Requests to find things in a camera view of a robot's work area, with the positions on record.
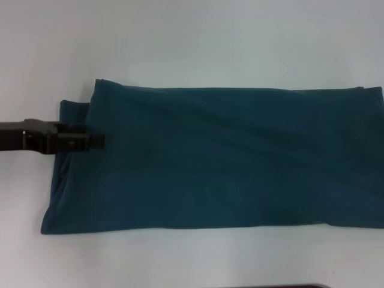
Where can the teal t-shirt with white print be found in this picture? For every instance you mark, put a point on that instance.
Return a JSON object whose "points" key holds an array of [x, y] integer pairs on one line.
{"points": [[225, 165]]}

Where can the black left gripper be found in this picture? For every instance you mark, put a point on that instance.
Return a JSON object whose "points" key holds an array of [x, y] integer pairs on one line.
{"points": [[27, 136]]}

